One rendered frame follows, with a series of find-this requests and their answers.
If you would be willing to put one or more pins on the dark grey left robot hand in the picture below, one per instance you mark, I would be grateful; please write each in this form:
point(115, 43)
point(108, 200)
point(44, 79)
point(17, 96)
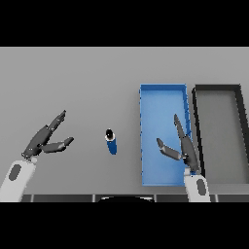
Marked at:
point(40, 138)

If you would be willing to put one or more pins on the blue bin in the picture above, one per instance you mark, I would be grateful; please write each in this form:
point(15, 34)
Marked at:
point(162, 129)

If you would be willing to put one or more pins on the dark grey bin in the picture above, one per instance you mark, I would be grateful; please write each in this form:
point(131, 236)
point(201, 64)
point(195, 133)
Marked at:
point(220, 133)

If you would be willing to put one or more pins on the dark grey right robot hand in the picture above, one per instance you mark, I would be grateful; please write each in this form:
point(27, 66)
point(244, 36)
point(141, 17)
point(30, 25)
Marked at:
point(187, 146)

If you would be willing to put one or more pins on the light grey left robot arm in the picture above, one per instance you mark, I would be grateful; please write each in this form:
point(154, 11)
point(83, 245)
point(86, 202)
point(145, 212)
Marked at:
point(15, 179)

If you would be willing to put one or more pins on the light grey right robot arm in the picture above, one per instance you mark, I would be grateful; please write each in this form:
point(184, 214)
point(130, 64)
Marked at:
point(197, 187)

